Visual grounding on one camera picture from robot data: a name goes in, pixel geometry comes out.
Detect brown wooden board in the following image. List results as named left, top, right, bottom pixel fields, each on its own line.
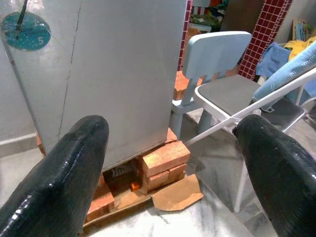
left=82, top=191, right=154, bottom=229

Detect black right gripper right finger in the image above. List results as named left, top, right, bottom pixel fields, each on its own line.
left=233, top=114, right=316, bottom=237

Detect teal round sticker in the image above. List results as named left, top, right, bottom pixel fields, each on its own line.
left=1, top=11, right=52, bottom=52

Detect blue cloth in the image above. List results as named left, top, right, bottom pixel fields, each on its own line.
left=255, top=41, right=291, bottom=76

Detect yellow cloth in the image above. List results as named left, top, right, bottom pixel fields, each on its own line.
left=283, top=36, right=316, bottom=60

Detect black item white print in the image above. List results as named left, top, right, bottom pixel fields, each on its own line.
left=103, top=161, right=136, bottom=190

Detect white chair dark seat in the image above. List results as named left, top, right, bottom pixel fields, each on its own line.
left=260, top=95, right=316, bottom=133

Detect silver fridge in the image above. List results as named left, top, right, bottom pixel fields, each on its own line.
left=0, top=0, right=188, bottom=171

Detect small red brick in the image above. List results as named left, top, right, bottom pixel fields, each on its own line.
left=145, top=170, right=171, bottom=193
left=168, top=162, right=187, bottom=183

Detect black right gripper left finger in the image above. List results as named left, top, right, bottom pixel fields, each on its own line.
left=0, top=115, right=110, bottom=237

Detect stacked orange bricks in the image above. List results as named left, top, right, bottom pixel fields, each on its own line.
left=173, top=70, right=203, bottom=100

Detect brown cardboard piece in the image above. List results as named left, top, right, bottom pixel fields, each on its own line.
left=150, top=173, right=204, bottom=212

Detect red mosaic tile pillar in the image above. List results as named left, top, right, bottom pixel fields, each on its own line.
left=237, top=0, right=293, bottom=81
left=177, top=0, right=193, bottom=72

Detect dark braided cord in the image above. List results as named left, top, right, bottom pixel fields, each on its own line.
left=15, top=0, right=29, bottom=40

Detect large red brick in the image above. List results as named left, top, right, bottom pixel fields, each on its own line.
left=141, top=140, right=191, bottom=177

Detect white folding chair grey seat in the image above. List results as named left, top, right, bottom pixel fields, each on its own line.
left=184, top=66, right=316, bottom=213

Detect wooden sign blue print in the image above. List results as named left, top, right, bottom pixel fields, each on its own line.
left=292, top=18, right=314, bottom=41

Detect silver fridge door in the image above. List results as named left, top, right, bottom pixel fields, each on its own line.
left=0, top=0, right=188, bottom=171

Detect light blue child chair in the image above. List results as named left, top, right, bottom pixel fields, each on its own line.
left=171, top=31, right=252, bottom=139

